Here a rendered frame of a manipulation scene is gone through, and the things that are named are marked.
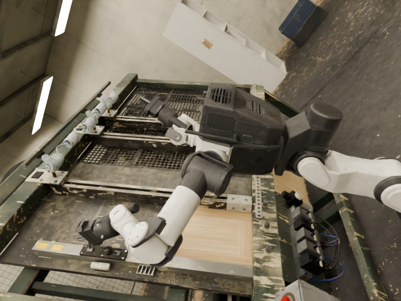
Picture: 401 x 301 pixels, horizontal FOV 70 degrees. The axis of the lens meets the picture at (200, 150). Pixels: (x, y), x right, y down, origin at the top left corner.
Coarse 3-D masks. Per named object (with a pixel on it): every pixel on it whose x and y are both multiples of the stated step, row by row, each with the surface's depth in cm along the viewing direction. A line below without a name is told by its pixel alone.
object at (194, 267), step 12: (36, 252) 124; (48, 252) 123; (60, 252) 122; (72, 252) 122; (120, 264) 121; (132, 264) 119; (144, 264) 118; (168, 264) 118; (180, 264) 118; (192, 264) 118; (204, 264) 118; (216, 264) 118; (228, 264) 118; (204, 276) 117; (216, 276) 116; (228, 276) 115; (240, 276) 114; (252, 276) 114
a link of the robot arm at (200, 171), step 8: (192, 160) 93; (200, 160) 94; (192, 168) 92; (200, 168) 92; (208, 168) 91; (216, 168) 92; (224, 168) 93; (184, 176) 92; (192, 176) 90; (200, 176) 90; (208, 176) 90; (216, 176) 90; (184, 184) 89; (192, 184) 88; (200, 184) 89; (208, 184) 91; (216, 184) 90; (200, 192) 89; (200, 200) 90
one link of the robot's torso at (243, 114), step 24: (216, 96) 113; (240, 96) 106; (216, 120) 98; (240, 120) 96; (264, 120) 98; (192, 144) 113; (216, 144) 99; (240, 144) 100; (264, 144) 100; (240, 168) 106; (264, 168) 106
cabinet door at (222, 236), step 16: (208, 208) 146; (192, 224) 138; (208, 224) 138; (224, 224) 138; (240, 224) 137; (192, 240) 130; (208, 240) 130; (224, 240) 130; (240, 240) 130; (176, 256) 123; (192, 256) 123; (208, 256) 123; (224, 256) 123; (240, 256) 123
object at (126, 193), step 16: (48, 160) 148; (48, 176) 153; (64, 176) 153; (64, 192) 154; (80, 192) 153; (96, 192) 151; (112, 192) 149; (128, 192) 148; (144, 192) 148; (160, 192) 150; (208, 192) 148; (224, 208) 145; (240, 208) 143
